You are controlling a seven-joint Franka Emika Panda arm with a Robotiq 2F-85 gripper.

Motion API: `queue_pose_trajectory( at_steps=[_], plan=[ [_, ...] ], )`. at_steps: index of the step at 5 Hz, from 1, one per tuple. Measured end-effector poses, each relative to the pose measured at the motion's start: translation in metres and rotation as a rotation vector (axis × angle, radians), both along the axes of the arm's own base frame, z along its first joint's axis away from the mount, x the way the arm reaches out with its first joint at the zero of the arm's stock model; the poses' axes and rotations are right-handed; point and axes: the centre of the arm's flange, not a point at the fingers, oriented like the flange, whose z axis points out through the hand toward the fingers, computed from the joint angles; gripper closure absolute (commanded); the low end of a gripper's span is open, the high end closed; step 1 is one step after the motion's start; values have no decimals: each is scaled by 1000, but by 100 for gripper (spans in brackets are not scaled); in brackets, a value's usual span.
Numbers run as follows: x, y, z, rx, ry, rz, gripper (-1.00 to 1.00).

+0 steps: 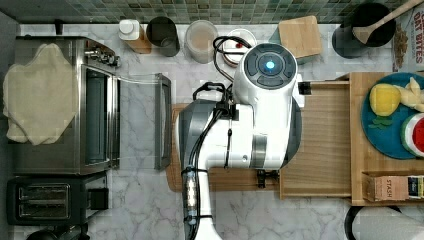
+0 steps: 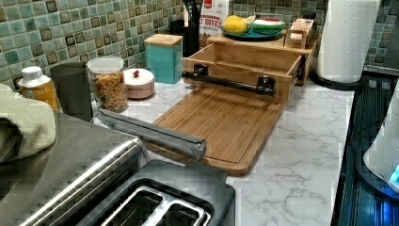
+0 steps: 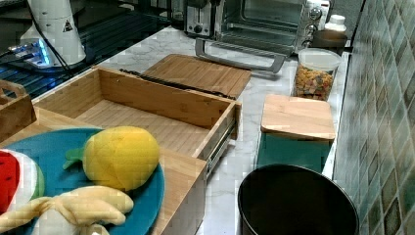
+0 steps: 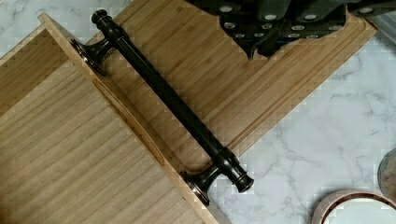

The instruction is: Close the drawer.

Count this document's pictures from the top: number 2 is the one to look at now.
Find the green dish towel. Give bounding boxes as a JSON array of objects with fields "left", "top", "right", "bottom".
[{"left": 0, "top": 84, "right": 56, "bottom": 162}]

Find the black utensil holder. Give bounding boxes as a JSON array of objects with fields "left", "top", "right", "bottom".
[{"left": 169, "top": 0, "right": 202, "bottom": 57}]

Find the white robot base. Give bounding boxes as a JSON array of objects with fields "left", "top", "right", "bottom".
[{"left": 363, "top": 84, "right": 399, "bottom": 192}]

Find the dark grey cup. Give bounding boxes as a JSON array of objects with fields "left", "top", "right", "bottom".
[{"left": 50, "top": 62, "right": 93, "bottom": 121}]

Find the wooden drawer with black handle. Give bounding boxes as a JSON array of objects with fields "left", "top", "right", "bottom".
[{"left": 182, "top": 43, "right": 306, "bottom": 105}]

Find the black two-slot toaster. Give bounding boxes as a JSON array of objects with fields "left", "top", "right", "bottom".
[{"left": 77, "top": 160, "right": 235, "bottom": 226}]

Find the teal plate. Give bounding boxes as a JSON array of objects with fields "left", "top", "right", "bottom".
[{"left": 221, "top": 29, "right": 282, "bottom": 40}]

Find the clear jar of pasta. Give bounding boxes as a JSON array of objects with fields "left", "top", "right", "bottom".
[{"left": 87, "top": 56, "right": 128, "bottom": 112}]

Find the wooden drawer cabinet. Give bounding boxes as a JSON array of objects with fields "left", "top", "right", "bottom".
[{"left": 208, "top": 30, "right": 321, "bottom": 86}]

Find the teal canister with wooden lid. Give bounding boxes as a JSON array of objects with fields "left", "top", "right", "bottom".
[{"left": 144, "top": 34, "right": 183, "bottom": 84}]

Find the white capped yellow bottle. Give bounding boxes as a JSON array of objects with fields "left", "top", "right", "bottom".
[{"left": 17, "top": 66, "right": 59, "bottom": 111}]

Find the stainless steel toaster oven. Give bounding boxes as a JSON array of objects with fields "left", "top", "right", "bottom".
[{"left": 0, "top": 108, "right": 207, "bottom": 226}]

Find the small wooden box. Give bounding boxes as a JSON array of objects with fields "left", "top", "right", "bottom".
[{"left": 283, "top": 18, "right": 316, "bottom": 49}]

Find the cereal box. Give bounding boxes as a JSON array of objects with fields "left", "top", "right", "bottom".
[{"left": 199, "top": 0, "right": 229, "bottom": 48}]

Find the black paper towel holder base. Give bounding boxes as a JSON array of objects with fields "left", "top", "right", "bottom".
[{"left": 309, "top": 69, "right": 363, "bottom": 91}]

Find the white paper towel roll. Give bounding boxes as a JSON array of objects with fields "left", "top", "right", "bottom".
[{"left": 316, "top": 0, "right": 381, "bottom": 84}]

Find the yellow toy fruit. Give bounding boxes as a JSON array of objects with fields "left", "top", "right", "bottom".
[{"left": 223, "top": 15, "right": 248, "bottom": 35}]

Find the pink ceramic lidded dish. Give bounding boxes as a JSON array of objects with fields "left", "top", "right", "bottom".
[{"left": 124, "top": 69, "right": 154, "bottom": 99}]

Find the toy watermelon slice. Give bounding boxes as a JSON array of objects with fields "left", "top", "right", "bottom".
[{"left": 251, "top": 18, "right": 285, "bottom": 34}]

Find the bamboo cutting board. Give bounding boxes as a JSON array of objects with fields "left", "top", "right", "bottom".
[{"left": 154, "top": 88, "right": 283, "bottom": 177}]

